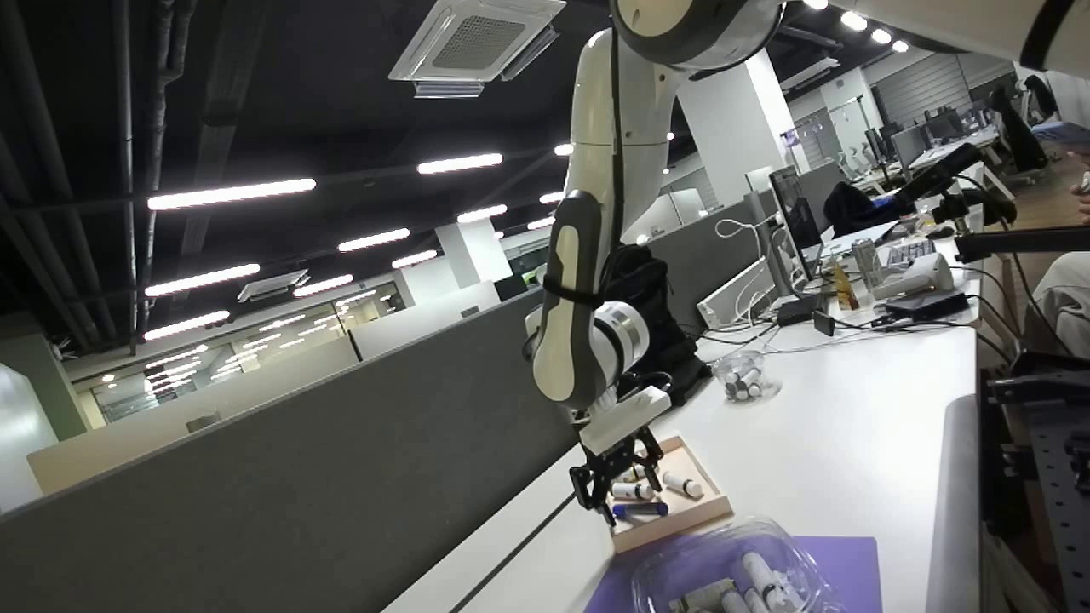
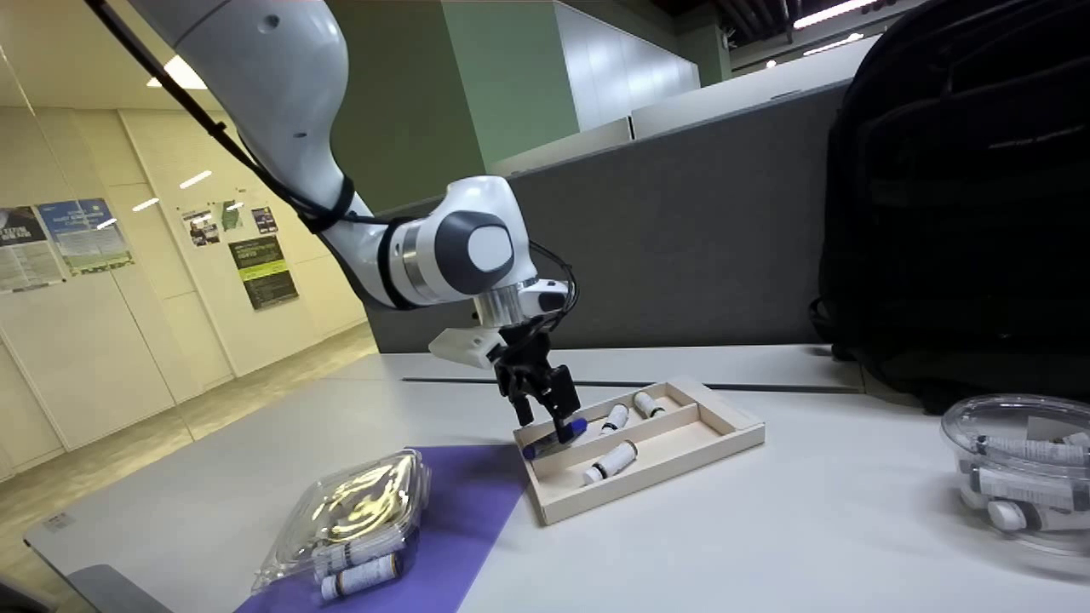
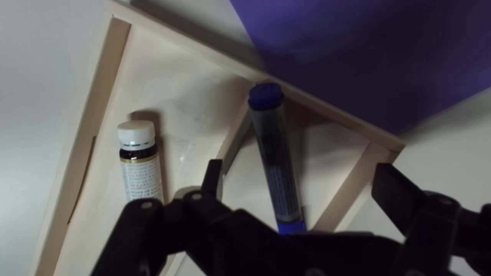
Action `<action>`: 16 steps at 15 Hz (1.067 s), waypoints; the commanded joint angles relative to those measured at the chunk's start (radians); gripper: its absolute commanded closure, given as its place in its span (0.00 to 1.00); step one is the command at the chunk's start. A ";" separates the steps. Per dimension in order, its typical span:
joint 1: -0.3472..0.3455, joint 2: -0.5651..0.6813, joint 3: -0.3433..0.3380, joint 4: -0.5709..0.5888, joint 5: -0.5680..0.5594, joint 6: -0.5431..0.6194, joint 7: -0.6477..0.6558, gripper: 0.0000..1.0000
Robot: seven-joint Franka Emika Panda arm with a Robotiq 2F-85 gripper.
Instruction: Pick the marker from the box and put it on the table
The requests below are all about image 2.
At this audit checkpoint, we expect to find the shallow wooden compartment box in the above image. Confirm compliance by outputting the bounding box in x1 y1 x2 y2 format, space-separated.
511 373 768 530

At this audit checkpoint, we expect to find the blue wall poster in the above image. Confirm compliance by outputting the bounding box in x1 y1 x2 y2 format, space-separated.
34 193 137 280

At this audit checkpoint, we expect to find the clear plastic bowl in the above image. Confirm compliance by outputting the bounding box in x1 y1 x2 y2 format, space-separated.
938 393 1090 571

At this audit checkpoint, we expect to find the black backpack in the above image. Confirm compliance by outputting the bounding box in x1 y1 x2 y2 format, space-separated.
806 0 1090 419

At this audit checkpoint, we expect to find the clear plastic marker package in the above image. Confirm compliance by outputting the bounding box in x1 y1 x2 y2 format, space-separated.
249 445 437 605

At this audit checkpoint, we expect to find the grey desk partition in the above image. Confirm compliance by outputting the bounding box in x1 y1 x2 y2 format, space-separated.
365 77 859 357

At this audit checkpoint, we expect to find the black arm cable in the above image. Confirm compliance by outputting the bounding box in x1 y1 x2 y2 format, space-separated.
83 0 395 236

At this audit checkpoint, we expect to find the grey wall poster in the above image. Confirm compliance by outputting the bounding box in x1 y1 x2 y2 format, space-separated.
0 204 67 297

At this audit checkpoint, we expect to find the small photo wall poster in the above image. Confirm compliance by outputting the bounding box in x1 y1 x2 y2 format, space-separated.
184 209 224 248

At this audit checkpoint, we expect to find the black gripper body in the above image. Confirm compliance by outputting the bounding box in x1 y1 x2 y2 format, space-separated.
489 320 574 403

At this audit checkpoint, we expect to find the dark green wall poster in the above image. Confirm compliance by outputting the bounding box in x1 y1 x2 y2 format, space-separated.
224 233 302 314

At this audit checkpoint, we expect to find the purple mat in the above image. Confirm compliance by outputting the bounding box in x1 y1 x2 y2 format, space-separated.
232 444 539 613

